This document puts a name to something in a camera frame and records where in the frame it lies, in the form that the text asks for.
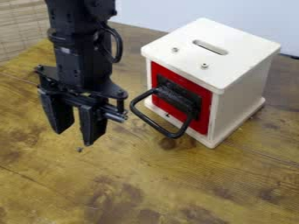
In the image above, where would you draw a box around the white wooden drawer box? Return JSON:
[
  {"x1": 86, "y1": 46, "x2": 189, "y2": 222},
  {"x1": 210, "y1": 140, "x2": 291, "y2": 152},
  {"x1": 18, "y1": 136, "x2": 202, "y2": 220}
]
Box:
[{"x1": 141, "y1": 18, "x2": 280, "y2": 148}]

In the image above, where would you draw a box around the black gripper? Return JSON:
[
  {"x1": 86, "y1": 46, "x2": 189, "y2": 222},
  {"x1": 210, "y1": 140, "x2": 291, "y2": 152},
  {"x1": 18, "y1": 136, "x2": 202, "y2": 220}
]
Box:
[{"x1": 34, "y1": 65, "x2": 128, "y2": 146}]

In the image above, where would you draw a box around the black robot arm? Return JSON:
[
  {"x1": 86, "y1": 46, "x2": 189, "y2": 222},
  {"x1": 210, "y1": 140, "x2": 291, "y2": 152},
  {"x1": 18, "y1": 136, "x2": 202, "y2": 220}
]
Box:
[{"x1": 34, "y1": 0, "x2": 128, "y2": 146}]

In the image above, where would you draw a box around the red drawer with black handle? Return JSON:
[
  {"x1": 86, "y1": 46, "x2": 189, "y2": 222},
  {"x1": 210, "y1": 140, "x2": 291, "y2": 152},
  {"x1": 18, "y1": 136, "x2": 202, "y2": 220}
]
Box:
[{"x1": 129, "y1": 62, "x2": 212, "y2": 138}]

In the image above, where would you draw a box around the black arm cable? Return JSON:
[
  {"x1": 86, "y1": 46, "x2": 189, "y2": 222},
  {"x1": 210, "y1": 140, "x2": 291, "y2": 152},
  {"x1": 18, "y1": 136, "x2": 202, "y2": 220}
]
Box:
[{"x1": 97, "y1": 24, "x2": 124, "y2": 64}]

